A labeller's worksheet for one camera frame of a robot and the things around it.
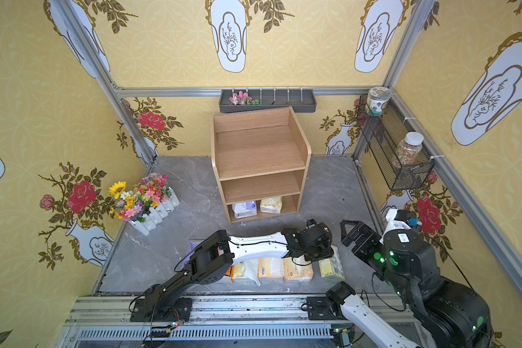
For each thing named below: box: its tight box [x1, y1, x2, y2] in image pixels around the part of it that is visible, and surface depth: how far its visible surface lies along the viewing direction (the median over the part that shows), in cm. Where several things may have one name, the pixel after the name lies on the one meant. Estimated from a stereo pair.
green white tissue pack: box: [318, 245, 346, 280], surface depth 78 cm
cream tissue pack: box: [282, 254, 314, 281], surface depth 79 cm
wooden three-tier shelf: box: [210, 106, 312, 225], surface depth 85 cm
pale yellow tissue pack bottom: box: [259, 196, 283, 214], surface depth 96 cm
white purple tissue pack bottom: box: [232, 200, 258, 219], surface depth 94 cm
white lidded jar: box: [365, 86, 393, 116], surface depth 87 cm
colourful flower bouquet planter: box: [108, 172, 181, 237], surface depth 87 cm
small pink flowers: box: [229, 90, 260, 106], surface depth 89 cm
